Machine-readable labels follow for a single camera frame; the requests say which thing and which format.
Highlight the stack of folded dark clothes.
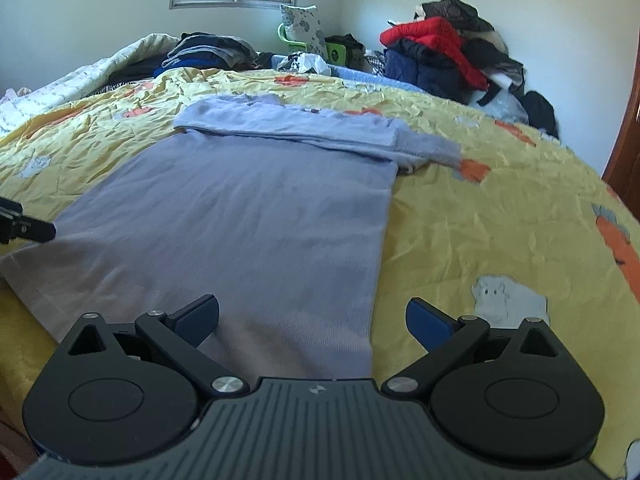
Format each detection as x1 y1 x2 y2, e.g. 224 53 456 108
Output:
155 32 258 78

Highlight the light purple long-sleeve shirt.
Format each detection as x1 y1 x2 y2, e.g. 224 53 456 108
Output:
0 92 463 381

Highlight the black bag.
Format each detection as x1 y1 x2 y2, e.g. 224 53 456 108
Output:
325 34 366 66

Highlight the black backpack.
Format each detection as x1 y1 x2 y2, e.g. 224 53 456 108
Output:
520 91 560 138

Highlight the dark patterned garment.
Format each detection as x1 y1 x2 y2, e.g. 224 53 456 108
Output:
412 0 493 33

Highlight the cream fluffy garment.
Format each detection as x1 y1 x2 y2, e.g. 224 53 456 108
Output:
480 30 508 56

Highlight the houndstooth cloth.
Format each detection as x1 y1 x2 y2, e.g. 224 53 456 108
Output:
364 49 388 75

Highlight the yellow printed quilt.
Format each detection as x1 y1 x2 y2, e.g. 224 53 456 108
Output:
0 67 640 480

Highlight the white quilted blanket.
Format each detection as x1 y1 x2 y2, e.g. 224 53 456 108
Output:
0 32 181 133

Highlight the green plastic chair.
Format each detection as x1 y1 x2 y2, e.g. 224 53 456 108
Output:
277 24 307 53

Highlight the black puffer jacket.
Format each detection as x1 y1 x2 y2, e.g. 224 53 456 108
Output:
395 37 451 68

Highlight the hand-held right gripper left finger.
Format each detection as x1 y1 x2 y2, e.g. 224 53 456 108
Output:
65 294 251 402

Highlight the white crumpled garment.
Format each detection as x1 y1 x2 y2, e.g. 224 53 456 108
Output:
276 51 331 76

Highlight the black garment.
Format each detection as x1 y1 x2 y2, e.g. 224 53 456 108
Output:
460 37 526 106

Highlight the red jacket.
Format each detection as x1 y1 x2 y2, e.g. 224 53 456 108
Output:
380 16 488 92

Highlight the grey floral pillow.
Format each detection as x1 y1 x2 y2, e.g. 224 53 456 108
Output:
280 4 326 58

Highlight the navy jacket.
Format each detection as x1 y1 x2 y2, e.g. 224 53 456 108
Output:
385 42 468 106

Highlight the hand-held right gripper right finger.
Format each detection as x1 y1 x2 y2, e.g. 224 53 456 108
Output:
382 297 573 403

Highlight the clear plastic bag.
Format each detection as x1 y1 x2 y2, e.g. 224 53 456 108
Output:
482 90 531 123

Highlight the brown wooden door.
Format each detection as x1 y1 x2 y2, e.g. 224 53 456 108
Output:
600 80 640 198

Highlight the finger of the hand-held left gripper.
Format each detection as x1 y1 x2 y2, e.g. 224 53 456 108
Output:
0 197 57 245

